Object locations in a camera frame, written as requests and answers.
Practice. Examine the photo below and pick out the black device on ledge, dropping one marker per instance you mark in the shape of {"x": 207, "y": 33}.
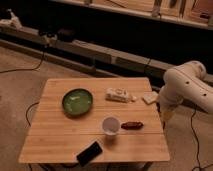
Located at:
{"x": 66, "y": 35}

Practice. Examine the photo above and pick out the long wooden ledge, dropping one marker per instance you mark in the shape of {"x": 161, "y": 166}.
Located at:
{"x": 151, "y": 68}

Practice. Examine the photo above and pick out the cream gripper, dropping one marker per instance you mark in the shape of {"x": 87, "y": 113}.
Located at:
{"x": 167, "y": 114}

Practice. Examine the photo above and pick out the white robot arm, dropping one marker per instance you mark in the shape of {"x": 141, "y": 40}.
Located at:
{"x": 185, "y": 82}

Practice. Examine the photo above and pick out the white object on ledge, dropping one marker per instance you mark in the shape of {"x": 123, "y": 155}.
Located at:
{"x": 14, "y": 21}

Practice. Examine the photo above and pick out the wooden table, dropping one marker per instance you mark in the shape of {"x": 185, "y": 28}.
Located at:
{"x": 55, "y": 138}

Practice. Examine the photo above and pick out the beige sponge piece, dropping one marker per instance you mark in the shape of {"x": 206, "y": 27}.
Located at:
{"x": 150, "y": 97}

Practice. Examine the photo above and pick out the black smartphone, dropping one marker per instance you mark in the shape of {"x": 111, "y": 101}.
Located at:
{"x": 89, "y": 154}

